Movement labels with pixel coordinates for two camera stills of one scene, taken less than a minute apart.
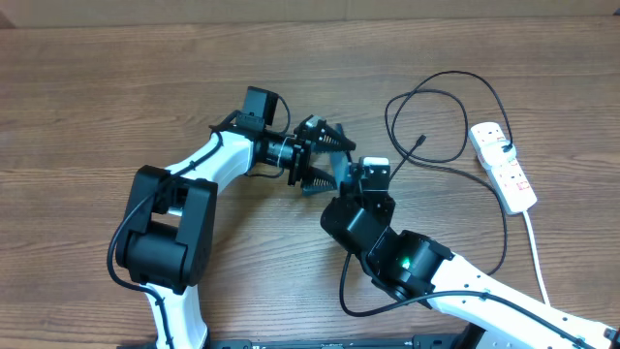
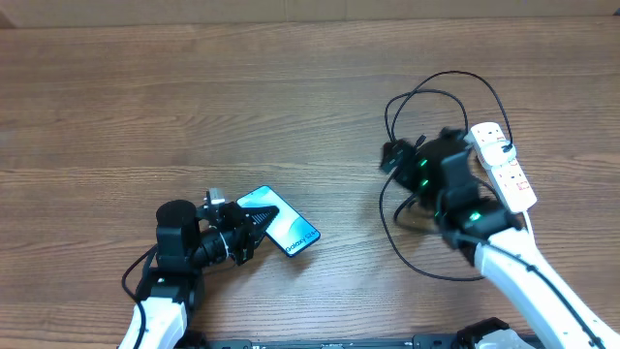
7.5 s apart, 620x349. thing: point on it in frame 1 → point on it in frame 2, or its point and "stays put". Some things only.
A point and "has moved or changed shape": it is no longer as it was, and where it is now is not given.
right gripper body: (388, 206) → (411, 174)
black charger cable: (407, 157) has moved or changed shape
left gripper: (302, 157) → (240, 221)
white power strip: (511, 186) stays put
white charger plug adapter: (493, 153) stays put
